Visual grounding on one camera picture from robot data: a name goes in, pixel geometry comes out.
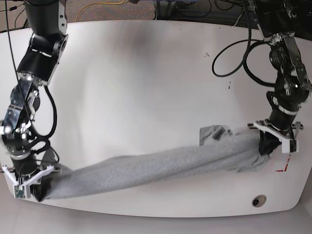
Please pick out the right table cable grommet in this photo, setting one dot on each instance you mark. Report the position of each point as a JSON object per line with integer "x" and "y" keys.
{"x": 259, "y": 201}

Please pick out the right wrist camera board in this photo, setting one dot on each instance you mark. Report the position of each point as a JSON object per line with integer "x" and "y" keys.
{"x": 19, "y": 192}

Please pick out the red tape rectangle marking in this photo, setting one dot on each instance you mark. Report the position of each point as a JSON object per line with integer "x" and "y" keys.
{"x": 284, "y": 169}

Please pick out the grey t-shirt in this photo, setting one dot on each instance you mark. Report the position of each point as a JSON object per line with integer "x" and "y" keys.
{"x": 219, "y": 149}

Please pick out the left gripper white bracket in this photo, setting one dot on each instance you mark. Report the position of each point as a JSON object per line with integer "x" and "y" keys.
{"x": 271, "y": 138}

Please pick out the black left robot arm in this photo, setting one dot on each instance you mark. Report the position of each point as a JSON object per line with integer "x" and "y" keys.
{"x": 292, "y": 86}

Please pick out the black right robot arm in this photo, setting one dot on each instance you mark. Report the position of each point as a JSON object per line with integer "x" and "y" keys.
{"x": 31, "y": 153}

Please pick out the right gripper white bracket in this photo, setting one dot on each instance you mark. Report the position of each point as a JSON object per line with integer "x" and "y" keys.
{"x": 32, "y": 183}

